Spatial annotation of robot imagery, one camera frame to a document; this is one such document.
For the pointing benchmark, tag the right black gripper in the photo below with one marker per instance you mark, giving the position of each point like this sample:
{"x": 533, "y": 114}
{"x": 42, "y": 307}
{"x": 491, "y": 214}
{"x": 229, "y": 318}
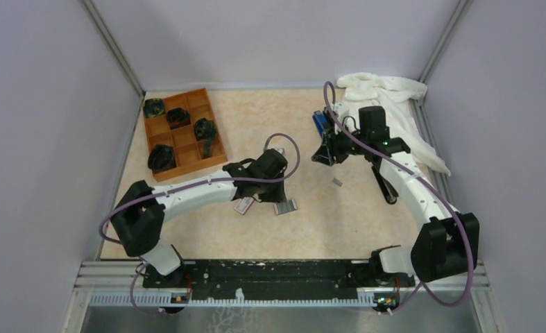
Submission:
{"x": 329, "y": 148}

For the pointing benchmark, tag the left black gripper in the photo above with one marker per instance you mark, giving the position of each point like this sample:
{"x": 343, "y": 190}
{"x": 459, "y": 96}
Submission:
{"x": 278, "y": 196}

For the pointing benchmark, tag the blue stapler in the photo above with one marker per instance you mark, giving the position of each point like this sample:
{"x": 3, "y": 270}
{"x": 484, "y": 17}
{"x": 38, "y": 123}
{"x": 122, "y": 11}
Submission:
{"x": 320, "y": 122}

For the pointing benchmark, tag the orange wooden divided tray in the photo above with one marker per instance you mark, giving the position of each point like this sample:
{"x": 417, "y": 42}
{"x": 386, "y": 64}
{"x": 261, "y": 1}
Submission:
{"x": 191, "y": 155}

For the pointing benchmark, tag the black stapler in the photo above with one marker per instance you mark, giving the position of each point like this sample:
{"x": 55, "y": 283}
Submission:
{"x": 389, "y": 193}

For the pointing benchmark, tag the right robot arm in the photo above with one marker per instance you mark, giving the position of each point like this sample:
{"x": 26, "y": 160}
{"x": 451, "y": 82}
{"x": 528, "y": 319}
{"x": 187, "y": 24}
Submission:
{"x": 447, "y": 241}

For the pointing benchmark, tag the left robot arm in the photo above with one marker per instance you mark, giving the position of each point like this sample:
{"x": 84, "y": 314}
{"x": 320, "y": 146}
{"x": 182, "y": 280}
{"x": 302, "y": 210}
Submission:
{"x": 142, "y": 211}

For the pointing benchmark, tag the red white staple box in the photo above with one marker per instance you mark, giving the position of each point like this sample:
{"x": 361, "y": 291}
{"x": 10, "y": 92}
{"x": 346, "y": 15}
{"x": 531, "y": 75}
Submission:
{"x": 244, "y": 205}

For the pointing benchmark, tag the white towel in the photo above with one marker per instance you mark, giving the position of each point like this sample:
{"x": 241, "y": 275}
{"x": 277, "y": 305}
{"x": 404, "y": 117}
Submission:
{"x": 393, "y": 93}

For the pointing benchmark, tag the dark rolled tie back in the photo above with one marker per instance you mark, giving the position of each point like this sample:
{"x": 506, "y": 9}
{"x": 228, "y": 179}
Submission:
{"x": 205, "y": 129}

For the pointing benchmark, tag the dark rolled tie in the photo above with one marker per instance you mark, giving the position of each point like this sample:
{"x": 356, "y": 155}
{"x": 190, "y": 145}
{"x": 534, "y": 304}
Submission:
{"x": 177, "y": 118}
{"x": 162, "y": 158}
{"x": 205, "y": 129}
{"x": 154, "y": 107}

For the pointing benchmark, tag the dark rolled tie front right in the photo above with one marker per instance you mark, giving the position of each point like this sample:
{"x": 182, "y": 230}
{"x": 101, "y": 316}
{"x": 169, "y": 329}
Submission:
{"x": 162, "y": 158}

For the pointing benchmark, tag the dark rolled tie middle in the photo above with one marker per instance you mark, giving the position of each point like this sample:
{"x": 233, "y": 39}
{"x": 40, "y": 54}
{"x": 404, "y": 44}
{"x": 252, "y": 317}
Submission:
{"x": 177, "y": 118}

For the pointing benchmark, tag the dark rolled tie front left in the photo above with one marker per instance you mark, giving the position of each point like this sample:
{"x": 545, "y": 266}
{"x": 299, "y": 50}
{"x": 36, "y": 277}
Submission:
{"x": 154, "y": 107}

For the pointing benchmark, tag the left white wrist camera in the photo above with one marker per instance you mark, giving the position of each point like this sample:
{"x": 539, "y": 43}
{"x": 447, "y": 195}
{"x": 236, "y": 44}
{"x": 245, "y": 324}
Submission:
{"x": 281, "y": 151}

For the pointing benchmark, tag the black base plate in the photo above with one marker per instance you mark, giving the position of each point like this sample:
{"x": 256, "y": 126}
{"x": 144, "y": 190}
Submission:
{"x": 317, "y": 279}

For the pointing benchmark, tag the aluminium frame rail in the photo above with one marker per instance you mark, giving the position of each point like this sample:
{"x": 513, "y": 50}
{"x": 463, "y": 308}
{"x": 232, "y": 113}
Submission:
{"x": 108, "y": 296}

